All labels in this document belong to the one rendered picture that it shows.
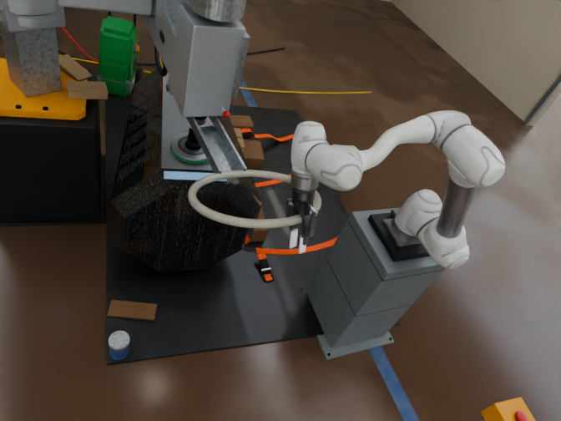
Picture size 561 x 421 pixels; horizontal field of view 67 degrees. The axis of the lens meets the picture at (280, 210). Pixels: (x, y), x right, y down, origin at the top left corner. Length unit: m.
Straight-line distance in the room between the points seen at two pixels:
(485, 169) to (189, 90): 1.18
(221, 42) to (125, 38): 2.15
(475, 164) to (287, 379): 1.58
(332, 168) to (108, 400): 1.68
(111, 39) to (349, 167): 3.03
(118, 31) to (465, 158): 3.04
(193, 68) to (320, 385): 1.78
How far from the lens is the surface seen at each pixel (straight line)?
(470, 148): 1.53
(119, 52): 3.92
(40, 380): 2.47
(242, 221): 1.35
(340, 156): 1.16
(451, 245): 1.97
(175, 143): 2.21
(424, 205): 2.06
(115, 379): 2.42
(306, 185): 1.33
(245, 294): 2.70
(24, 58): 2.52
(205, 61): 1.84
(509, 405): 1.66
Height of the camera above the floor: 2.24
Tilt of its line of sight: 44 degrees down
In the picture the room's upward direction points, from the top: 21 degrees clockwise
